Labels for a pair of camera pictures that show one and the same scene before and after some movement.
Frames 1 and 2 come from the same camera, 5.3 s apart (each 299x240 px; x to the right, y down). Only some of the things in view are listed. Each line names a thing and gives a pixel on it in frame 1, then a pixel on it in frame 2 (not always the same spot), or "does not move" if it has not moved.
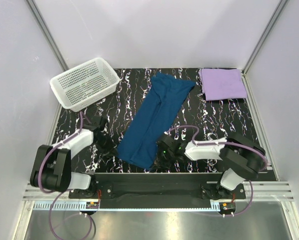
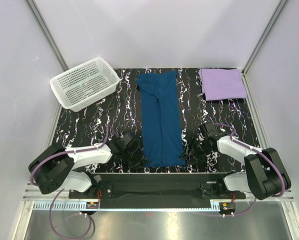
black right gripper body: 163,159 to 199,148
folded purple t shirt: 222,84 does not move
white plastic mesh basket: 86,84 does not move
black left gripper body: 106,146 to 132,155
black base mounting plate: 158,190 does not move
